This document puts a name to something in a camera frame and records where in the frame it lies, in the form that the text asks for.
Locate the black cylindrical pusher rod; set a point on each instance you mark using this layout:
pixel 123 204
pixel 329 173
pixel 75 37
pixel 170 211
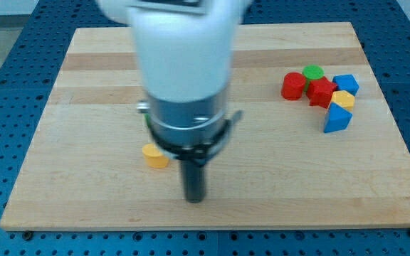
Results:
pixel 193 181

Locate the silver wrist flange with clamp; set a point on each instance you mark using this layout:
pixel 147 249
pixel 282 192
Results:
pixel 190 131

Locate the yellow heart block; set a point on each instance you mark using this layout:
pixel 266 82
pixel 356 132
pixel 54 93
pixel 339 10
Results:
pixel 153 157

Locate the green block behind arm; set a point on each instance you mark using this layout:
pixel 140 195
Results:
pixel 147 120

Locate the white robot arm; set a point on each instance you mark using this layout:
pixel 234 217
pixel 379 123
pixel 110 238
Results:
pixel 184 53

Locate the red cylinder block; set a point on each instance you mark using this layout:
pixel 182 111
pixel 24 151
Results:
pixel 293 86

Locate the wooden board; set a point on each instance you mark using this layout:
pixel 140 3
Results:
pixel 84 169

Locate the red star block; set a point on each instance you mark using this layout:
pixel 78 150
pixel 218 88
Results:
pixel 320 92

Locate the green cylinder block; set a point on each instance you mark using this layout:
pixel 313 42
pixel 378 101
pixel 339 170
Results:
pixel 312 72

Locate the blue triangle block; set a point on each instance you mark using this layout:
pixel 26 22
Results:
pixel 337 118

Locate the yellow hexagon block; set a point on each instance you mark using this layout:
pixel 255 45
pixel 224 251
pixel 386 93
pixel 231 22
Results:
pixel 344 99

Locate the blue cube block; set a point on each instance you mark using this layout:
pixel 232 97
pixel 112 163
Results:
pixel 346 82

